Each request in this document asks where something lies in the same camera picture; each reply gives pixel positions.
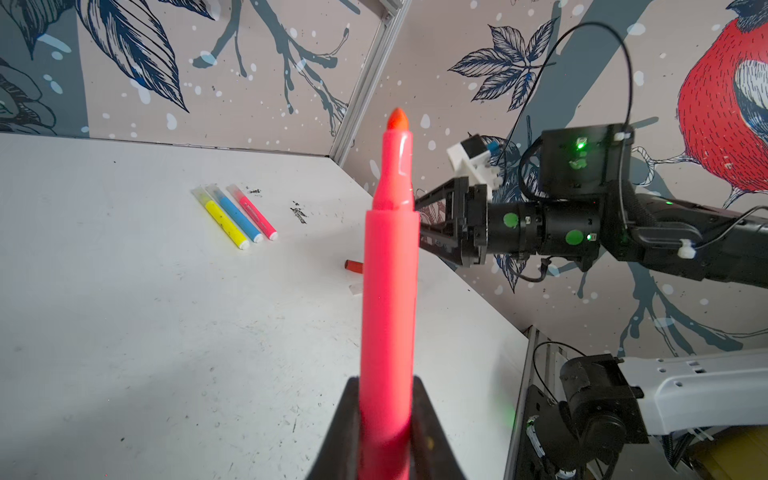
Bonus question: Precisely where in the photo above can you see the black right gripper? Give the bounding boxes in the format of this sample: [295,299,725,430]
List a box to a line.
[415,177,543,266]

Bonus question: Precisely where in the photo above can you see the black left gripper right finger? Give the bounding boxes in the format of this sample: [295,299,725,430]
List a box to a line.
[410,376,465,480]

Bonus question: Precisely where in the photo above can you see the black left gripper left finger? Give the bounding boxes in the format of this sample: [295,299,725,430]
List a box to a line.
[306,377,361,480]

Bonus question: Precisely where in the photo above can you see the pink highlighter pen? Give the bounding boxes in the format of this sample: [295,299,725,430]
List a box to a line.
[358,108,420,479]

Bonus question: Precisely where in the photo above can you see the red pen cap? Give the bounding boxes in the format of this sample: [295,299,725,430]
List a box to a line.
[344,260,364,274]

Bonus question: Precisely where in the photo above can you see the pink-red highlighter pen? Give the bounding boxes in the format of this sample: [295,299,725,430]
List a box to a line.
[226,184,278,241]

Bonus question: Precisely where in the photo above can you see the yellow highlighter pen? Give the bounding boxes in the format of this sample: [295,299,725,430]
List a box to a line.
[192,187,249,250]

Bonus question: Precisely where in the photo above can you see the blue highlighter pen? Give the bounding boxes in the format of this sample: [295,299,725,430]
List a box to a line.
[206,184,265,243]

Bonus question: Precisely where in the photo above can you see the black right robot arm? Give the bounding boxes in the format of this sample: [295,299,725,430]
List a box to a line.
[415,124,767,479]

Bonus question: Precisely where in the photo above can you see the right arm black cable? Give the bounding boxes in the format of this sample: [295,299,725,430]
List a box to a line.
[497,22,635,283]

